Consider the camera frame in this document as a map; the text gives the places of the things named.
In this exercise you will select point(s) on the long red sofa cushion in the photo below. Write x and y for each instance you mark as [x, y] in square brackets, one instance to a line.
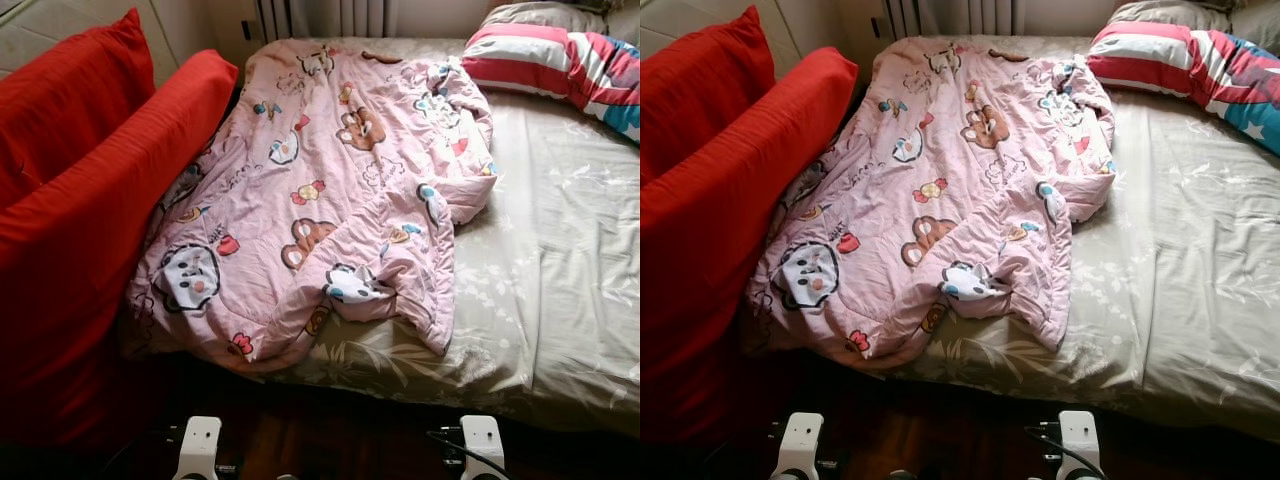
[720, 230]
[90, 230]

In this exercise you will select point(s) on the beige floral bed sheet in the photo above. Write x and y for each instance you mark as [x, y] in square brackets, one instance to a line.
[1190, 260]
[560, 260]

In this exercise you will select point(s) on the square red sofa cushion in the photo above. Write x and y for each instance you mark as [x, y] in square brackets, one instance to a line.
[700, 90]
[70, 100]

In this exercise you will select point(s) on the red white blue bolster pillow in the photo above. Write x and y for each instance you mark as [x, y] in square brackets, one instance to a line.
[1170, 60]
[550, 65]

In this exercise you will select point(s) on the beige pillow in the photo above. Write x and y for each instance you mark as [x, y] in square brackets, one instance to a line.
[1260, 25]
[1170, 14]
[540, 15]

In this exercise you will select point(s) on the pink cartoon print quilt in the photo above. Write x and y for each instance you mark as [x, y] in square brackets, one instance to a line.
[950, 200]
[330, 200]

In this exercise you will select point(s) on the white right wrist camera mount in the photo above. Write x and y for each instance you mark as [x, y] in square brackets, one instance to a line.
[482, 445]
[1080, 445]

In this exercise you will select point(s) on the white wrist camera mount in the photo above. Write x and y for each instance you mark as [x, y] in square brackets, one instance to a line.
[1080, 445]
[802, 445]
[200, 445]
[482, 445]

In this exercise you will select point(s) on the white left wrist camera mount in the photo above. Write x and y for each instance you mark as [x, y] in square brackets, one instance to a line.
[802, 445]
[200, 445]

